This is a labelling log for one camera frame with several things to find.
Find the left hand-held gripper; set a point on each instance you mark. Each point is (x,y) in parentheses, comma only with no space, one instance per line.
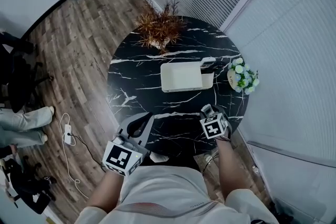
(122,158)

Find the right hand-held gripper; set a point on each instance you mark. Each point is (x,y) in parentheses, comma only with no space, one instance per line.
(214,127)

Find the white storage box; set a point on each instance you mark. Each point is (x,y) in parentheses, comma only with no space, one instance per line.
(181,77)

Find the person's right forearm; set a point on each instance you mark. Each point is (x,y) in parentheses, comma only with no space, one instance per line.
(229,165)

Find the person's left forearm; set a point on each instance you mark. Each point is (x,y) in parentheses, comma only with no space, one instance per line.
(105,191)

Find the person's white shoe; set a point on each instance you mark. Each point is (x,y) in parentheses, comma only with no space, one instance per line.
(158,157)

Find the white blue flowers in pot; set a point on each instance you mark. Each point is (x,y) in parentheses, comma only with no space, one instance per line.
(244,76)

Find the white power strip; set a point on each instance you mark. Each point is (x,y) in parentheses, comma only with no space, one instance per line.
(68,134)

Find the person's white shirt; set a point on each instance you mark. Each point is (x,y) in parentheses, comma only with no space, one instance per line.
(168,196)

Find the dried orange potted plant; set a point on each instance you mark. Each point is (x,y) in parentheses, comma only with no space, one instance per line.
(160,26)

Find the black wheeled chair base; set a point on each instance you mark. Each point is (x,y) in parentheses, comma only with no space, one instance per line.
(29,186)

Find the black office chair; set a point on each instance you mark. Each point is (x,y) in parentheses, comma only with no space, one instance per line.
(21,73)

